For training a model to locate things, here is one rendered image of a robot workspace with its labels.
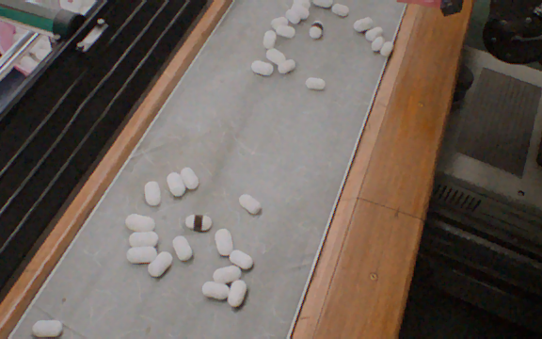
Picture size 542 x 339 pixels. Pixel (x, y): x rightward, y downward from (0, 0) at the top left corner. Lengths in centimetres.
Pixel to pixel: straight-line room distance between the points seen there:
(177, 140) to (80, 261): 22
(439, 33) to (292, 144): 36
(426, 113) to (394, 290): 31
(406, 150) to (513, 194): 45
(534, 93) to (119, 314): 110
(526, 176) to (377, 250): 62
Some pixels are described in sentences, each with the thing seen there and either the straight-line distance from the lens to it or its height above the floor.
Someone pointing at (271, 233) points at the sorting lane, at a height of 74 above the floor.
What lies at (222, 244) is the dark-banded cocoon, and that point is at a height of 76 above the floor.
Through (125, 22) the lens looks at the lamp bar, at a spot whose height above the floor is 110.
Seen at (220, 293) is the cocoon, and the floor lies 76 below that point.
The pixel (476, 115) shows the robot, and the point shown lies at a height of 48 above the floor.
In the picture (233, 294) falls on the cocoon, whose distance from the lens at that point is 69.
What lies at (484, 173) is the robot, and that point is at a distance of 126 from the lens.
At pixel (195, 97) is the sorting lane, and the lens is 89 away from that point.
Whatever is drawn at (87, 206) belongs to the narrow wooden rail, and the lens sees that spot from 77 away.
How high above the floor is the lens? 139
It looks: 53 degrees down
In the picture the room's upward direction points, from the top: 7 degrees clockwise
